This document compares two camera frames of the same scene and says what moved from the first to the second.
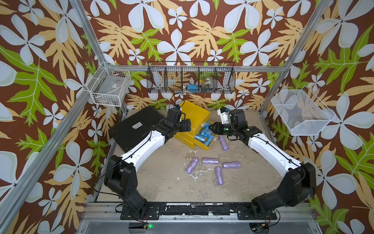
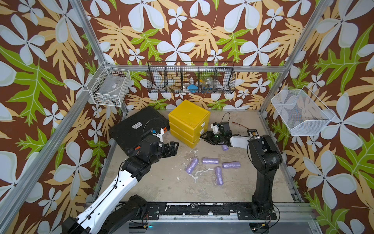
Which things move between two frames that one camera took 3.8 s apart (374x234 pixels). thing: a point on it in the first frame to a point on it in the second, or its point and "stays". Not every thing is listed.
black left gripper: [185, 125] to [173, 151]
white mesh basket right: [303, 113] stays
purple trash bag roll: [223, 143] stays
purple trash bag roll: [232, 165] stays
